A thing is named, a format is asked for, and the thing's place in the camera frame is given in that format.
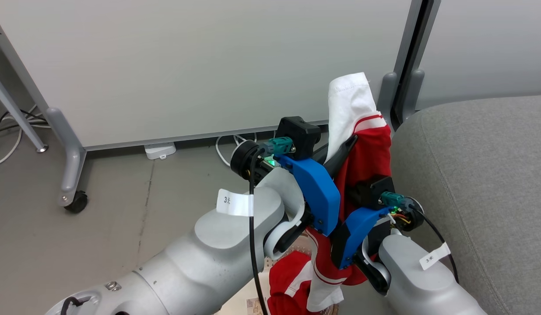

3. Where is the white partition with grey post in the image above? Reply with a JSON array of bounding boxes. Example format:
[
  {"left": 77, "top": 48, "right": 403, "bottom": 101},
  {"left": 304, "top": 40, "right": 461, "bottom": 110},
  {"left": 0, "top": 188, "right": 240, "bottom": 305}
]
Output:
[{"left": 377, "top": 0, "right": 541, "bottom": 132}]

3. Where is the grey partition leg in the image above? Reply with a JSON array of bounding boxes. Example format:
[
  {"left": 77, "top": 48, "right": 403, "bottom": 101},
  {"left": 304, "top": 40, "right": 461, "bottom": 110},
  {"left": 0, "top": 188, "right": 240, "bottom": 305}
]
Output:
[{"left": 45, "top": 107, "right": 87, "bottom": 207}]

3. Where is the looped white cable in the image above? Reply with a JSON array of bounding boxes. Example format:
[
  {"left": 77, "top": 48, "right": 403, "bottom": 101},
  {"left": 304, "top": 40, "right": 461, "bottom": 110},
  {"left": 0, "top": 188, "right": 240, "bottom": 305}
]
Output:
[{"left": 215, "top": 132, "right": 259, "bottom": 168}]

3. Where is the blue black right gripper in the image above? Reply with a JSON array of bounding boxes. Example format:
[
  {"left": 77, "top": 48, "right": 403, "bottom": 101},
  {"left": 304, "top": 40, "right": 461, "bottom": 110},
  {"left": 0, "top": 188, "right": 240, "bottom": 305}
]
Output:
[{"left": 331, "top": 198, "right": 425, "bottom": 270}]

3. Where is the white paper tag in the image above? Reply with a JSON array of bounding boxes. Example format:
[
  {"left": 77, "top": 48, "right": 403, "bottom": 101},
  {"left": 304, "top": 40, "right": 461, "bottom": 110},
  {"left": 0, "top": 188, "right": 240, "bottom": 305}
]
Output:
[
  {"left": 216, "top": 189, "right": 255, "bottom": 217},
  {"left": 419, "top": 242, "right": 452, "bottom": 271}
]

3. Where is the grey fabric sofa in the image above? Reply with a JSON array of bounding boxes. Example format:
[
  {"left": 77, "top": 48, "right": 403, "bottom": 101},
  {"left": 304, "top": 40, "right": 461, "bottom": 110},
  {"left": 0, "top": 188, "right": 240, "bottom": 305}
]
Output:
[{"left": 391, "top": 94, "right": 541, "bottom": 315}]

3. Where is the cream perforated laundry basket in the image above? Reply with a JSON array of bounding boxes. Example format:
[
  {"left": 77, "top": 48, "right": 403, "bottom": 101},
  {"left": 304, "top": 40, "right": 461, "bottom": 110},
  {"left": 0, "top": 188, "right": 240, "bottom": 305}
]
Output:
[{"left": 214, "top": 234, "right": 340, "bottom": 315}]

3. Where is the white power adapter box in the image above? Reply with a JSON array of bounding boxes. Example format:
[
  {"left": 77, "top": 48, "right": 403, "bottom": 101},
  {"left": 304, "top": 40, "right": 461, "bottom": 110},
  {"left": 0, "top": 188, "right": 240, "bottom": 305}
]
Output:
[{"left": 144, "top": 142, "right": 177, "bottom": 161}]

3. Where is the black floor cable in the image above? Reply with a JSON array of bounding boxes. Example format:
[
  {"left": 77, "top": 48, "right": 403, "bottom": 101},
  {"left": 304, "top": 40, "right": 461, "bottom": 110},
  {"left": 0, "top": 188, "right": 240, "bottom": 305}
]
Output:
[{"left": 0, "top": 109, "right": 48, "bottom": 143}]

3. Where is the black cable with teal plug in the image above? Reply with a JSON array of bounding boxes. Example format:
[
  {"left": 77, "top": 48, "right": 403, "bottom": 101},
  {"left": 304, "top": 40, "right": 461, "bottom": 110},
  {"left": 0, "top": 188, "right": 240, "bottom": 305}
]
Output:
[
  {"left": 381, "top": 191, "right": 460, "bottom": 284},
  {"left": 249, "top": 136, "right": 295, "bottom": 315}
]

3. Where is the large white partition panel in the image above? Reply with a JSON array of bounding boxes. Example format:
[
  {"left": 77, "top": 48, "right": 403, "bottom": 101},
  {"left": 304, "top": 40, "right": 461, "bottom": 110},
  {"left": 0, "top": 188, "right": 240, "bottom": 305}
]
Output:
[{"left": 0, "top": 0, "right": 415, "bottom": 152}]

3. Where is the black caster wheel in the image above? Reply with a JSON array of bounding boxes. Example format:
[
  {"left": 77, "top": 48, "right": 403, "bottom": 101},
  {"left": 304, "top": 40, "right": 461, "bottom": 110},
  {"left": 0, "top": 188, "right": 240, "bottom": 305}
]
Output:
[{"left": 63, "top": 191, "right": 88, "bottom": 214}]

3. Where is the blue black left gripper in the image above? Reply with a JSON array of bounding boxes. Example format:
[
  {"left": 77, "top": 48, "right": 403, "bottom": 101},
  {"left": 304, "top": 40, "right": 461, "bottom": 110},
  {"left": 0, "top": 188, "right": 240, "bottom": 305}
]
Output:
[{"left": 230, "top": 135, "right": 358, "bottom": 237}]

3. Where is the white floor cable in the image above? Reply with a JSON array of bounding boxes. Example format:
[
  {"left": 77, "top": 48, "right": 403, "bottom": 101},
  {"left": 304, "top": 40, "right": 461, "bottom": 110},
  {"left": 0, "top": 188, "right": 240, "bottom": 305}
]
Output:
[{"left": 0, "top": 104, "right": 50, "bottom": 169}]

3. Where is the grey metal stand leg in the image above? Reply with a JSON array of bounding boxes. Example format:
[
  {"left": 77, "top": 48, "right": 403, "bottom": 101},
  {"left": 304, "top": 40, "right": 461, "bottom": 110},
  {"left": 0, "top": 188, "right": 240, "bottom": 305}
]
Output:
[{"left": 0, "top": 68, "right": 49, "bottom": 153}]

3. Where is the red and white garment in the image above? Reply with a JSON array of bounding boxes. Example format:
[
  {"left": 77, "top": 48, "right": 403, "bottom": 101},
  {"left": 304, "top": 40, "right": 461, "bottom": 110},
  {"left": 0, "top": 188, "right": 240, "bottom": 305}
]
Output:
[{"left": 267, "top": 72, "right": 393, "bottom": 315}]

